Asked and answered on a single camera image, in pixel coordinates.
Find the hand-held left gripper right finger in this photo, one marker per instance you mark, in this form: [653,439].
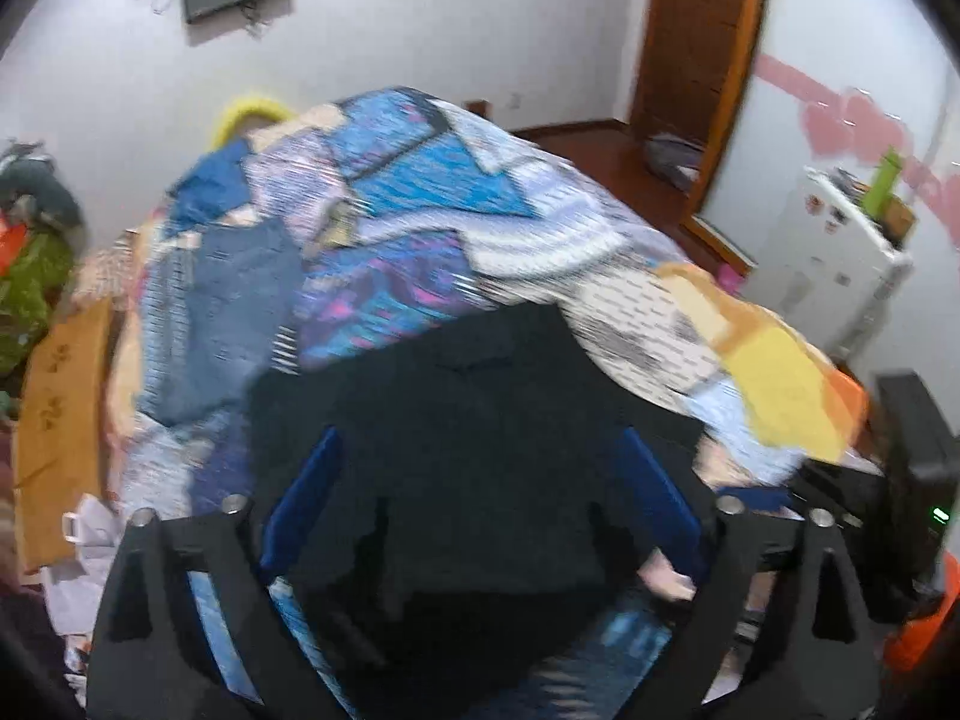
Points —
[660,510]

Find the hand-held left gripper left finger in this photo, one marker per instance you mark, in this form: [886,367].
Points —
[300,510]

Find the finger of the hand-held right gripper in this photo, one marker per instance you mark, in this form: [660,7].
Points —
[840,487]

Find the black pants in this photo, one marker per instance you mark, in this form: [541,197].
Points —
[480,480]

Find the blue jeans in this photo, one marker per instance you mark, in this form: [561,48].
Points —
[217,315]

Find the white cabinet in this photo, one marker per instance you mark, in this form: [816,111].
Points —
[825,270]

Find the white clutter pile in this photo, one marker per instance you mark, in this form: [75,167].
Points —
[82,562]

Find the wooden lap table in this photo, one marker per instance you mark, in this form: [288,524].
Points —
[60,427]

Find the green bottle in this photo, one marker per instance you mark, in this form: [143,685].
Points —
[883,181]

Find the patchwork printed blanket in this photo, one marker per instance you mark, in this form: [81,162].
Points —
[465,225]

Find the green patterned storage bag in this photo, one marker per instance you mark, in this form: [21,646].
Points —
[30,292]

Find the grey backpack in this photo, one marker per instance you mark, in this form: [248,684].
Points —
[675,161]

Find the orange box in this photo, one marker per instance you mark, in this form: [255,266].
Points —
[11,240]

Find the pile of grey clothes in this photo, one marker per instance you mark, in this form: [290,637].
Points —
[37,180]

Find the white heart print wardrobe door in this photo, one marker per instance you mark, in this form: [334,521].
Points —
[855,52]

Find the brown wooden door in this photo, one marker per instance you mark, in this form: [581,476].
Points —
[697,52]

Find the dark wooden bed post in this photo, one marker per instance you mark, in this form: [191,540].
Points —
[476,108]

